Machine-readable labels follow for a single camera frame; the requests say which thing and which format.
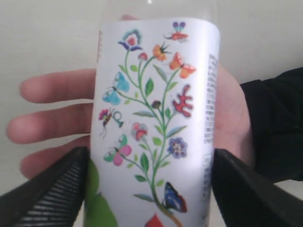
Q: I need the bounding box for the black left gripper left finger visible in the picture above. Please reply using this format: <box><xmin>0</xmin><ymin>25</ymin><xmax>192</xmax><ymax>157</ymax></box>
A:
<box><xmin>0</xmin><ymin>147</ymin><xmax>89</xmax><ymax>227</ymax></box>

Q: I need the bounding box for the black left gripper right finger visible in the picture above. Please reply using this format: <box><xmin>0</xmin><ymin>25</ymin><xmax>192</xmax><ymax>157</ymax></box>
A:
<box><xmin>212</xmin><ymin>148</ymin><xmax>303</xmax><ymax>227</ymax></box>

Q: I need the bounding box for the clear bottle white printed label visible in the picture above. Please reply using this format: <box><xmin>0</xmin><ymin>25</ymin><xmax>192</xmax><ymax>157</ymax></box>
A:
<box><xmin>83</xmin><ymin>0</ymin><xmax>220</xmax><ymax>227</ymax></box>

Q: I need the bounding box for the forearm in black sleeve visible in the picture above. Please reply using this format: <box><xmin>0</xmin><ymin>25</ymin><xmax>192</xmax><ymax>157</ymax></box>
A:
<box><xmin>241</xmin><ymin>68</ymin><xmax>303</xmax><ymax>183</ymax></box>

